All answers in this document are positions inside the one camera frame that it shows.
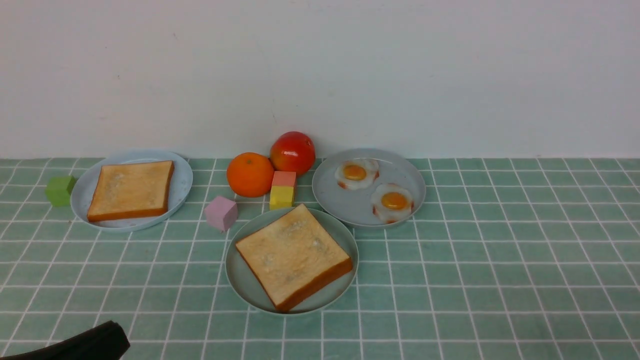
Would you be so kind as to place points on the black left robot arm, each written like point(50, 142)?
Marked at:
point(107, 341)

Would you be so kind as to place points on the back fried egg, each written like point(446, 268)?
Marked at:
point(357, 174)

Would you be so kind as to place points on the fried egg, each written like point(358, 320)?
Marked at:
point(357, 174)
point(391, 203)

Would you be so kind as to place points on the pink and yellow block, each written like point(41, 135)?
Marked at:
point(282, 190)

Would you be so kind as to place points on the red tomato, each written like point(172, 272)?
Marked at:
point(293, 152)

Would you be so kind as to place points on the grey egg plate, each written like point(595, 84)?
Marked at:
point(354, 207)

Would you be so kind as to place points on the orange fruit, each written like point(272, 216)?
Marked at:
point(250, 175)

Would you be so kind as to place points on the right fried egg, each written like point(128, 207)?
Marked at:
point(391, 203)

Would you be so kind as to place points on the pink cube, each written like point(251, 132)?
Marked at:
point(221, 213)

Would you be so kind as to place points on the green round plate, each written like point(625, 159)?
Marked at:
point(245, 285)

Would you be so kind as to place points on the light blue bread plate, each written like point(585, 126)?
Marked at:
point(180, 187)

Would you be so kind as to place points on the green cube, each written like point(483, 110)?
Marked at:
point(59, 189)

